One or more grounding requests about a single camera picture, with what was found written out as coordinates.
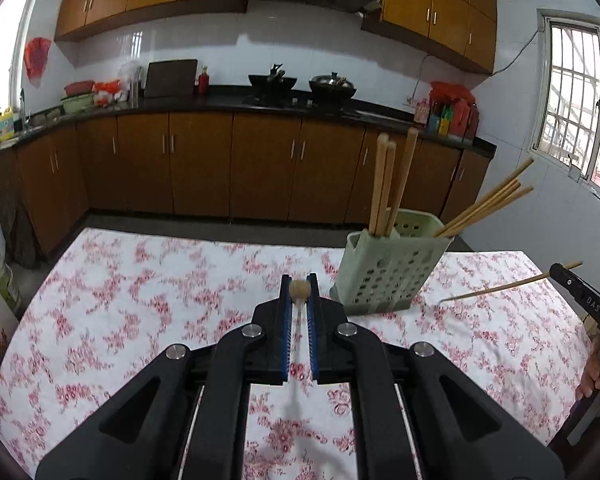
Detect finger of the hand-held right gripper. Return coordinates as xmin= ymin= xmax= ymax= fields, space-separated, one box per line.
xmin=549 ymin=262 xmax=582 ymax=296

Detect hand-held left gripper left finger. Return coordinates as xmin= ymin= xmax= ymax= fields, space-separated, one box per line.
xmin=35 ymin=275 xmax=293 ymax=480

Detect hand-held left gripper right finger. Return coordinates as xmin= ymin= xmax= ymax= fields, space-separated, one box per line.
xmin=306 ymin=274 xmax=566 ymax=480

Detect bamboo chopstick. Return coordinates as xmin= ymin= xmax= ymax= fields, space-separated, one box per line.
xmin=386 ymin=127 xmax=420 ymax=237
xmin=377 ymin=140 xmax=398 ymax=237
xmin=289 ymin=280 xmax=312 ymax=391
xmin=436 ymin=178 xmax=523 ymax=237
xmin=369 ymin=133 xmax=390 ymax=237
xmin=440 ymin=260 xmax=584 ymax=305
xmin=439 ymin=184 xmax=523 ymax=238
xmin=442 ymin=187 xmax=536 ymax=239

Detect green perforated utensil holder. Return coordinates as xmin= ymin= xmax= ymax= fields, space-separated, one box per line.
xmin=330 ymin=208 xmax=455 ymax=316

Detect wooden chopsticks bundle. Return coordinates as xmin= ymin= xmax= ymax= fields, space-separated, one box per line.
xmin=432 ymin=158 xmax=536 ymax=237

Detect person's right hand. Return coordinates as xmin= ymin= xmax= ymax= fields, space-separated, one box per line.
xmin=576 ymin=335 xmax=600 ymax=403

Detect red floral tablecloth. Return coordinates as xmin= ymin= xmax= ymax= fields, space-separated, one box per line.
xmin=0 ymin=227 xmax=600 ymax=480

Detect barred window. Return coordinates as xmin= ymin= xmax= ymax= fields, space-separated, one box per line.
xmin=531 ymin=8 xmax=600 ymax=198

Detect wooden base cabinets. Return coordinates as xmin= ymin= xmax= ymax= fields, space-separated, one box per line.
xmin=0 ymin=110 xmax=492 ymax=263

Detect black gas stove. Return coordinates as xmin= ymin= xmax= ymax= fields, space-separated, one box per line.
xmin=241 ymin=94 xmax=363 ymax=110

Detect black pot with lid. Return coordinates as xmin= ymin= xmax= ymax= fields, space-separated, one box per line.
xmin=308 ymin=72 xmax=357 ymax=101

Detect black kitchen countertop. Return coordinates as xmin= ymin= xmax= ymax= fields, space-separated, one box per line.
xmin=0 ymin=91 xmax=497 ymax=157

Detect black wok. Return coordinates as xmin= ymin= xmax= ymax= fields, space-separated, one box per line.
xmin=248 ymin=62 xmax=299 ymax=100

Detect dark cutting board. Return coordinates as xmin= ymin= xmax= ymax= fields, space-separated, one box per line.
xmin=143 ymin=59 xmax=199 ymax=99

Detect dark hanging cloth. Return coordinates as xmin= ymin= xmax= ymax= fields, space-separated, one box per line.
xmin=0 ymin=195 xmax=38 ymax=267

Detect red and white plastic bag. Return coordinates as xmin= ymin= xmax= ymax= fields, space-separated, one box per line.
xmin=94 ymin=79 xmax=129 ymax=107

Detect green basin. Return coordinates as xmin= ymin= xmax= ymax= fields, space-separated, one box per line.
xmin=60 ymin=94 xmax=97 ymax=114

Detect yellow detergent bottle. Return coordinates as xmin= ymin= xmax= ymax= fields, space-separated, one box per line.
xmin=0 ymin=106 xmax=17 ymax=142

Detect steel faucet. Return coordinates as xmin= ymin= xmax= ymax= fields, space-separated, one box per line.
xmin=19 ymin=88 xmax=32 ymax=133

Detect hanging red plastic bag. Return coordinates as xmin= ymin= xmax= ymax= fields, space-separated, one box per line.
xmin=23 ymin=36 xmax=51 ymax=87

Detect bright window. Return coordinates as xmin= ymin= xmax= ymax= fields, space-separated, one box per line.
xmin=0 ymin=0 xmax=45 ymax=126

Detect black wall cable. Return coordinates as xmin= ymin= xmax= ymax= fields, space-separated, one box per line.
xmin=487 ymin=29 xmax=542 ymax=77

